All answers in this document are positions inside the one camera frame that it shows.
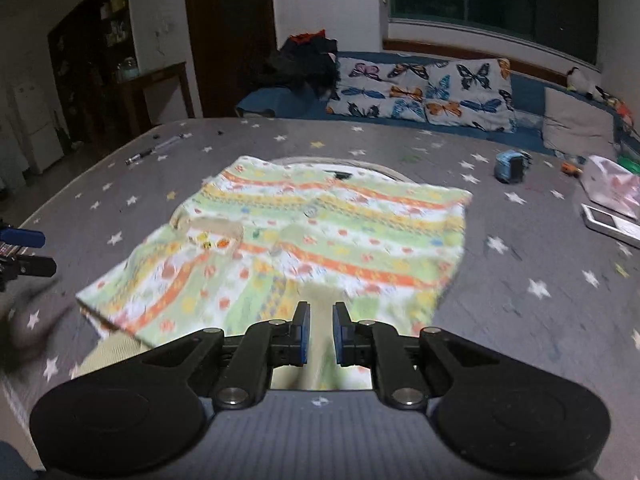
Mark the blue tape dispenser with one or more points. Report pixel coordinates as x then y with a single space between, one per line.
511 164

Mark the white refrigerator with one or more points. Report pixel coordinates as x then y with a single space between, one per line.
35 125

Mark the glass jar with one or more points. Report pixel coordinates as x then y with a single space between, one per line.
127 67

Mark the wooden side table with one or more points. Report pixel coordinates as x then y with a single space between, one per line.
150 90

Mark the dark wooden door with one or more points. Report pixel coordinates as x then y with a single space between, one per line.
225 35

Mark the pen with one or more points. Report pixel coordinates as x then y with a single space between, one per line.
150 150

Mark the pile of dark clothes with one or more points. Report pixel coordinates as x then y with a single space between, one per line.
302 64

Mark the orange small toy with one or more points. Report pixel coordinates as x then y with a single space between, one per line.
571 169

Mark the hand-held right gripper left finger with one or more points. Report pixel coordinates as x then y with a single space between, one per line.
301 332

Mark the dark wooden shelf cabinet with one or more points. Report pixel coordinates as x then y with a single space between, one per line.
90 60

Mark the striped floral children's shirt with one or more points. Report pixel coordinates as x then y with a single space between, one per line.
320 240

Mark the grey pillow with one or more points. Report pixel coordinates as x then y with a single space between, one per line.
577 121

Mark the grey star-print bed sheet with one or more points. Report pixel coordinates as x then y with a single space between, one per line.
525 280

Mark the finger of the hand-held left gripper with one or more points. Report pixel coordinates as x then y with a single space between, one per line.
22 236
35 266

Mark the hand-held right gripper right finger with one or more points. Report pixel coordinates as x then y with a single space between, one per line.
342 334

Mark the plush penguin toy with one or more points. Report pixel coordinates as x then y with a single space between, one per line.
582 82

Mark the blue bench cushion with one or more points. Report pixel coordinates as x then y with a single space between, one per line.
525 95

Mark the butterfly-print pillow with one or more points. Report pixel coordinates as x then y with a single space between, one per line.
425 91

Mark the white plastic bag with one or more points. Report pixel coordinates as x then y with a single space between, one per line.
612 180

